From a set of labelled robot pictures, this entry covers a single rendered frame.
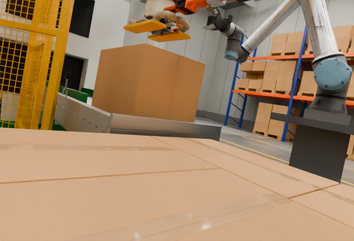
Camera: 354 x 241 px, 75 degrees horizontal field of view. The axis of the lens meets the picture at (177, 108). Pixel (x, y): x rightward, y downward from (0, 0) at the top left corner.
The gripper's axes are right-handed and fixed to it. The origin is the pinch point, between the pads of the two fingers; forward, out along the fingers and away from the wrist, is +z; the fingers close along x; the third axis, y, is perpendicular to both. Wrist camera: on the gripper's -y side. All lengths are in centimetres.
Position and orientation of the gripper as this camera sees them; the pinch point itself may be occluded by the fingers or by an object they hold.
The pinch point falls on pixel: (206, 14)
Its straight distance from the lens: 144.4
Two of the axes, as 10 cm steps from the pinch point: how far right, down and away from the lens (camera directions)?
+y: -6.3, -1.4, 7.6
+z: -7.5, -1.2, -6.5
